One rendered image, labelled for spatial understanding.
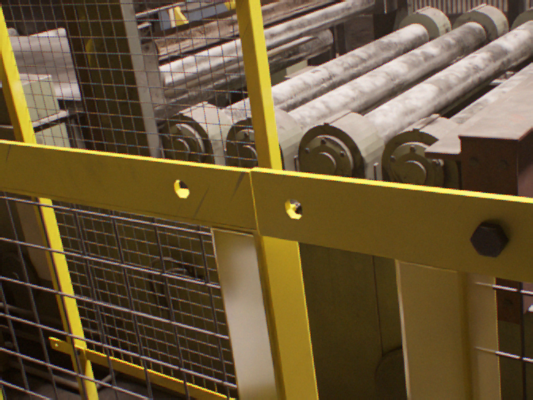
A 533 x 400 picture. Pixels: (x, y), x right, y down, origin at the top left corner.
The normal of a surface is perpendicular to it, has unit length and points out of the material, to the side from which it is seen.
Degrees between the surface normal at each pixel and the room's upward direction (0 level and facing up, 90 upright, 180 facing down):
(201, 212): 90
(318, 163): 90
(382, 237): 90
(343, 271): 90
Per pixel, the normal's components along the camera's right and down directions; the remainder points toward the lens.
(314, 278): -0.58, 0.36
